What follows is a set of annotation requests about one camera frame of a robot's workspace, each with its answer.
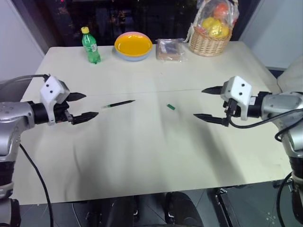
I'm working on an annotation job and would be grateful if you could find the orange fruit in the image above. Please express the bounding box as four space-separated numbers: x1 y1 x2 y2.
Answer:
214 2 232 18

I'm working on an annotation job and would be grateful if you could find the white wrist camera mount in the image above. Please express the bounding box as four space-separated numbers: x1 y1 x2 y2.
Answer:
220 76 252 122
39 75 71 126

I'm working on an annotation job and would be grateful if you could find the yellow bowl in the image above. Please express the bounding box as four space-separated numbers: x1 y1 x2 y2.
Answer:
114 34 153 57

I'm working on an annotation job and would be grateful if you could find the woven wicker basket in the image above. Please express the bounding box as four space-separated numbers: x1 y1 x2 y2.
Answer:
189 26 233 57

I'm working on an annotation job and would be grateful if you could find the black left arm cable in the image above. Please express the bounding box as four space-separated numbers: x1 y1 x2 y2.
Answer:
18 143 54 227

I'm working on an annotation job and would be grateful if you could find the black frame under table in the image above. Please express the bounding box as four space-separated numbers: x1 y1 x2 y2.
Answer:
212 187 240 227

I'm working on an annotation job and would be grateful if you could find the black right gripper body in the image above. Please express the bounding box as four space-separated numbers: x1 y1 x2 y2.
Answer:
223 99 241 119

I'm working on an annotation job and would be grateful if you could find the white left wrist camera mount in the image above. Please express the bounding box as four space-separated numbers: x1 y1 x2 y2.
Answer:
39 75 71 126

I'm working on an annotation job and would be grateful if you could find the white knotted cord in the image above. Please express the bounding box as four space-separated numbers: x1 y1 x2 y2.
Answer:
183 22 197 44

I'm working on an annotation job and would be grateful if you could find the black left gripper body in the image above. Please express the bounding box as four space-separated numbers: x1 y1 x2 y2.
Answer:
53 102 73 124

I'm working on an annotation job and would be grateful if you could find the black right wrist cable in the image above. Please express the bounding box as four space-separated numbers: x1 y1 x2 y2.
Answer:
227 113 294 143

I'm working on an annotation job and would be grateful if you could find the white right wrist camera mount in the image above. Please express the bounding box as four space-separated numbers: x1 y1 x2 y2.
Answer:
220 76 252 122

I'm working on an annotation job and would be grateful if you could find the dark rounded shape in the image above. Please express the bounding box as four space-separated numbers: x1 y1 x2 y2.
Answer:
164 191 202 227

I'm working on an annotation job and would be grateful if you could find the grey left wrist cable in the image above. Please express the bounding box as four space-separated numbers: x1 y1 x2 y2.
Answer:
0 74 50 88

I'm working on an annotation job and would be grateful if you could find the yellow fruit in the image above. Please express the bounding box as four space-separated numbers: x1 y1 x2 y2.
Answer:
207 24 230 38
201 17 222 30

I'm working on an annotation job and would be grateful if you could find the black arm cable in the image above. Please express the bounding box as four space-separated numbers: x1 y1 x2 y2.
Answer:
18 143 54 227
276 171 294 227

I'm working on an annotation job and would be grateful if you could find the clear plastic bagged packet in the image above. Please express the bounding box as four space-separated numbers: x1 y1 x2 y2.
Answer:
155 38 187 63

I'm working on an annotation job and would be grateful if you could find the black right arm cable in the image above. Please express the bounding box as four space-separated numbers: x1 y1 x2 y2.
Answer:
276 171 294 227

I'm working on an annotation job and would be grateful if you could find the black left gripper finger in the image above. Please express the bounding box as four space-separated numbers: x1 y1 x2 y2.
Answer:
71 112 99 126
63 92 87 104

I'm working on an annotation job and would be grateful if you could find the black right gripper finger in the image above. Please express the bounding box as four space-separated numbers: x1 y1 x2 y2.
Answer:
193 113 230 128
201 86 223 96

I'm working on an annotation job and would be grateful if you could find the green plastic soda bottle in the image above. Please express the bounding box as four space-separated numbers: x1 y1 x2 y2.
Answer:
80 26 101 64

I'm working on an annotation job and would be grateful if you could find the black uncapped pen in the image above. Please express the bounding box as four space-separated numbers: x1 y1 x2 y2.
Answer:
101 99 136 110

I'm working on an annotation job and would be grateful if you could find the light blue bowl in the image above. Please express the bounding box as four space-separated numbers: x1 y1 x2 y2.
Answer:
113 47 152 62

